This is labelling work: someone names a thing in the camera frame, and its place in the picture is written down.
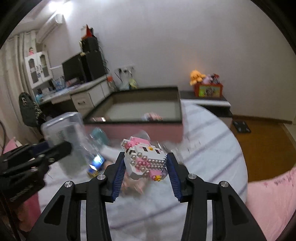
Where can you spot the orange cap bottle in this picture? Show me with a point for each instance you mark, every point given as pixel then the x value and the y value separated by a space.
pixel 111 84

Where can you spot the black floor scale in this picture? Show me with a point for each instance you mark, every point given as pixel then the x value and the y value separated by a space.
pixel 241 126

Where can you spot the snack bag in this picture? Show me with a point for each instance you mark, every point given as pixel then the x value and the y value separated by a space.
pixel 132 84

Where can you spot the wall air conditioner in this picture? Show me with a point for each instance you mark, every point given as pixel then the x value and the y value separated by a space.
pixel 48 27

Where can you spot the blue gold small box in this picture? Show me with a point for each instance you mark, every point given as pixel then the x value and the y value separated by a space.
pixel 95 166

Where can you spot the black computer tower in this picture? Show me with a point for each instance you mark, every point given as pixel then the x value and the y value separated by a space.
pixel 92 65

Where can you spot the red toy bin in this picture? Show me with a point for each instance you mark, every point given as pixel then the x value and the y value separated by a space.
pixel 208 91

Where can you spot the black speaker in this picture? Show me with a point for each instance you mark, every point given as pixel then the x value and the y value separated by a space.
pixel 89 44

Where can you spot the small doll on cabinet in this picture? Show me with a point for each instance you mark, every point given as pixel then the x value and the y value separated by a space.
pixel 31 51

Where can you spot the white desk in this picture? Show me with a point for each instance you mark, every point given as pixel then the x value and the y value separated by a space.
pixel 81 98

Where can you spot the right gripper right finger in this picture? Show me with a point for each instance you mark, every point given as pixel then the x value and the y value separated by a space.
pixel 231 219

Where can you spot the black white tv bench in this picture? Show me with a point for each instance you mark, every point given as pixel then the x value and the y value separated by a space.
pixel 217 106

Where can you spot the beige curtain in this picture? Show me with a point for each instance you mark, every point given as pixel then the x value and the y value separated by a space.
pixel 13 83

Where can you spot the pink block kitty figure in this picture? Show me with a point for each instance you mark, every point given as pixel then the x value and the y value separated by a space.
pixel 143 160

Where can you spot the clear plastic box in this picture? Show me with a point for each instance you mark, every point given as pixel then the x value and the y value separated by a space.
pixel 69 127

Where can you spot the wall power outlet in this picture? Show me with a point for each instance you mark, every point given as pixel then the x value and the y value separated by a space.
pixel 126 68

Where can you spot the pink black storage box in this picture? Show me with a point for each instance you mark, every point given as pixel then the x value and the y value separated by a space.
pixel 120 114

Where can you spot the orange octopus plush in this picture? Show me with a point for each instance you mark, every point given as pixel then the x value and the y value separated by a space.
pixel 196 77

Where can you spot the striped white tablecloth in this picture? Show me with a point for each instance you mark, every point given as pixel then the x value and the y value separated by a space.
pixel 210 150

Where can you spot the white hutch cabinet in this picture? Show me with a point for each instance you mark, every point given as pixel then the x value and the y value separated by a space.
pixel 38 69

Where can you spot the purple plush toy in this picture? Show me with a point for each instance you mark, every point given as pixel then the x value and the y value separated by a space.
pixel 207 80

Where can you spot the black office chair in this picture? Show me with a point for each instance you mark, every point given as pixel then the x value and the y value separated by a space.
pixel 32 115

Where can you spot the black monitor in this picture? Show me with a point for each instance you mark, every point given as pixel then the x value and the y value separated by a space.
pixel 72 68

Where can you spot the teal clear round piece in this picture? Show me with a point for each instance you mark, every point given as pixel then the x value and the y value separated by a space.
pixel 99 136

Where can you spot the baby doll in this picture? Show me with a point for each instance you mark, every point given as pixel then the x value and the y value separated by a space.
pixel 130 186

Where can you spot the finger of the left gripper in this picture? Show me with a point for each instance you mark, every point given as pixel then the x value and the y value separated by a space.
pixel 52 154

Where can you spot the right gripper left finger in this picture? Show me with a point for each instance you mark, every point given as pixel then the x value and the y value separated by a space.
pixel 60 220

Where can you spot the pink bedding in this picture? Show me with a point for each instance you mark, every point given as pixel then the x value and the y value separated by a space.
pixel 272 203

